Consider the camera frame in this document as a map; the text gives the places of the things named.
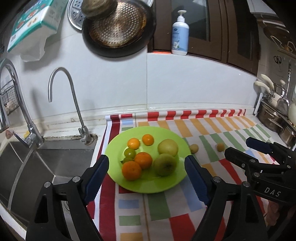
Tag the green apple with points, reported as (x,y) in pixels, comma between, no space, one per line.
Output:
(165,164)

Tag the wire sponge basket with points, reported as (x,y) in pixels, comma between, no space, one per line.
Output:
(8,95)

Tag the brown kiwi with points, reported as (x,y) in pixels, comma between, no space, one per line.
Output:
(194,148)
(220,147)

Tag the small green tangerine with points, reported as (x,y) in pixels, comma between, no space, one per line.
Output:
(129,153)

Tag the blue white soap dispenser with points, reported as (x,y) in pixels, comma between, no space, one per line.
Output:
(180,35)

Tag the large yellow-green pear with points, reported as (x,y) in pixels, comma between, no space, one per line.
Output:
(168,146)

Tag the steel pot on rack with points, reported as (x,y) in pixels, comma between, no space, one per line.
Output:
(270,118)

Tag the large orange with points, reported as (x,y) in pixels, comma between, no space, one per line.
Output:
(144,159)
(131,170)

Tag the small orange tangerine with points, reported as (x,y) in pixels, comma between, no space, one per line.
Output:
(148,139)
(133,143)

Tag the steel spatula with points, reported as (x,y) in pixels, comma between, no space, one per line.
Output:
(283,103)

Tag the striped colourful table cloth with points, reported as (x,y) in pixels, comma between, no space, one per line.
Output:
(167,208)

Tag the green plate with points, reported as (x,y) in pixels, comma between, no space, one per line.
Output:
(150,181)

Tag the small brass saucepan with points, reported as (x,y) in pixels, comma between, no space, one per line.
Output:
(98,9)

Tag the black frying pan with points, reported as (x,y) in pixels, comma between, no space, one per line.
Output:
(124,32)

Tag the dark brown window frame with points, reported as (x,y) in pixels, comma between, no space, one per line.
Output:
(223,31)

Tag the green tangerine with stem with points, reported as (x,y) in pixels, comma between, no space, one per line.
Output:
(126,159)

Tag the teal paper towel pack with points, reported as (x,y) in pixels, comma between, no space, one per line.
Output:
(33,27)

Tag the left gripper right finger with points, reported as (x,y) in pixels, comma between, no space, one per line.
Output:
(245,222)

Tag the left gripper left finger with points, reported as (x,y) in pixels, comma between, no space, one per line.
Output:
(48,221)

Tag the round steel steamer tray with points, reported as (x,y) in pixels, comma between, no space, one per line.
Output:
(76,17)

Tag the black scissors on wall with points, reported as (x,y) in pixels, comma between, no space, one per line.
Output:
(277,59)

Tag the person's right hand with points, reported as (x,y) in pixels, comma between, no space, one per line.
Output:
(272,213)

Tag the wooden board on rack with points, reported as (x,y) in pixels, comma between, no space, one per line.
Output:
(278,34)

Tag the white ceramic jug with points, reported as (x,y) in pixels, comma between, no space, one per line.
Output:
(292,113)

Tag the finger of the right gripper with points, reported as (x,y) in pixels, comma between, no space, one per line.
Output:
(281,154)
(253,167)

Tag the stainless steel sink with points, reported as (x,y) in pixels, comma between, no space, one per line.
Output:
(24,171)

